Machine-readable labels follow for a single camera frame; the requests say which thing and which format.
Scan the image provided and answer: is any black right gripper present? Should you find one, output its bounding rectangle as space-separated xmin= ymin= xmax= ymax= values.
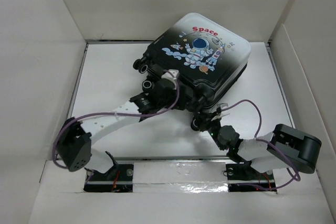
xmin=193 ymin=111 xmax=225 ymax=151

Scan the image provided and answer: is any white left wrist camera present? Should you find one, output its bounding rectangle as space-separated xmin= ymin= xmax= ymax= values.
xmin=161 ymin=69 xmax=180 ymax=84

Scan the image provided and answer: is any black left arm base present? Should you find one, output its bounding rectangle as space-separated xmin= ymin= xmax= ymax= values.
xmin=83 ymin=151 xmax=134 ymax=193

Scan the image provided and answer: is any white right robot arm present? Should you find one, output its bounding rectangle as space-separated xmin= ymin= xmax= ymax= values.
xmin=191 ymin=113 xmax=322 ymax=178

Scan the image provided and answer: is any aluminium mounting rail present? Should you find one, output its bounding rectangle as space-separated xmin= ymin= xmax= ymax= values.
xmin=85 ymin=155 xmax=289 ymax=187

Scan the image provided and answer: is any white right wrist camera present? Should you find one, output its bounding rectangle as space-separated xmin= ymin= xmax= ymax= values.
xmin=212 ymin=103 xmax=230 ymax=120

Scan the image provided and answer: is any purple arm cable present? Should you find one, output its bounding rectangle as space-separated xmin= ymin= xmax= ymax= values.
xmin=52 ymin=74 xmax=182 ymax=169
xmin=220 ymin=99 xmax=301 ymax=190

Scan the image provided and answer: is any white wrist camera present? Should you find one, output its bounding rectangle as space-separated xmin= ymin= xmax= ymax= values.
xmin=212 ymin=103 xmax=230 ymax=120
xmin=161 ymin=69 xmax=180 ymax=84

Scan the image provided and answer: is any black white space suitcase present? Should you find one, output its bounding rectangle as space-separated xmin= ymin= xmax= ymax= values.
xmin=132 ymin=12 xmax=252 ymax=132

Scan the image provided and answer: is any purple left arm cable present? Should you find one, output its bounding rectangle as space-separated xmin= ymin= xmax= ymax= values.
xmin=52 ymin=74 xmax=182 ymax=169

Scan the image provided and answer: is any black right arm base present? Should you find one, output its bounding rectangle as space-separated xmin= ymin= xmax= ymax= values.
xmin=223 ymin=163 xmax=276 ymax=193

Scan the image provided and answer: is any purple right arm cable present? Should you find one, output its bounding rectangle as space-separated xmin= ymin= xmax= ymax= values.
xmin=220 ymin=99 xmax=301 ymax=190

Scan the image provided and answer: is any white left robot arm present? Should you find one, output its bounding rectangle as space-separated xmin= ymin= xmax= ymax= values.
xmin=51 ymin=77 xmax=181 ymax=172

